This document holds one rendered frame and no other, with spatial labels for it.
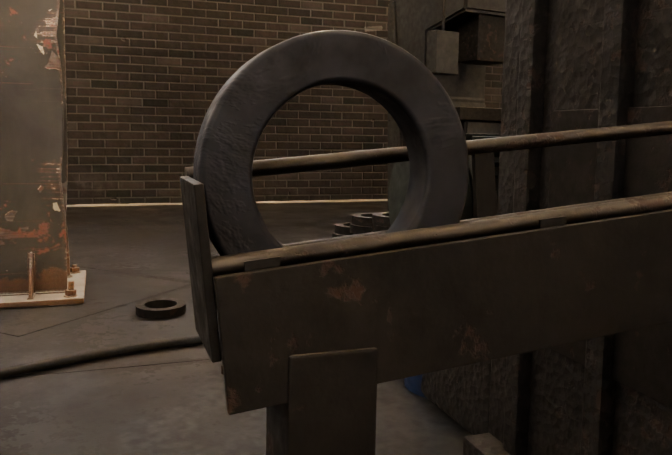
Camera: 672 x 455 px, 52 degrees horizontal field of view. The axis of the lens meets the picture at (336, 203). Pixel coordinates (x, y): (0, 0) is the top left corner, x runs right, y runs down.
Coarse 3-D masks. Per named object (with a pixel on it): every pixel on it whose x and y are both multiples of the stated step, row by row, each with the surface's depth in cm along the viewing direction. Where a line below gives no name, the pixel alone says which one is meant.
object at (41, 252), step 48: (0, 0) 260; (48, 0) 265; (0, 48) 262; (48, 48) 266; (0, 96) 264; (48, 96) 269; (0, 144) 265; (48, 144) 270; (0, 192) 267; (48, 192) 272; (0, 240) 269; (48, 240) 274; (0, 288) 270; (48, 288) 276
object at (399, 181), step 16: (496, 160) 186; (400, 176) 201; (496, 176) 181; (400, 192) 201; (496, 192) 182; (400, 208) 201; (464, 208) 177; (464, 368) 158; (480, 368) 151; (432, 384) 174; (448, 384) 166; (464, 384) 158; (480, 384) 151; (432, 400) 174; (448, 400) 166; (464, 400) 158; (480, 400) 152; (464, 416) 158; (480, 416) 152; (480, 432) 152
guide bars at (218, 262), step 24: (528, 216) 48; (552, 216) 48; (576, 216) 49; (600, 216) 49; (336, 240) 43; (360, 240) 44; (384, 240) 44; (408, 240) 45; (432, 240) 45; (456, 240) 46; (216, 264) 41; (240, 264) 41; (264, 264) 41; (288, 264) 42
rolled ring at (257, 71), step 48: (288, 48) 43; (336, 48) 44; (384, 48) 45; (240, 96) 42; (288, 96) 43; (384, 96) 46; (432, 96) 46; (240, 144) 42; (432, 144) 47; (240, 192) 43; (432, 192) 47; (240, 240) 43
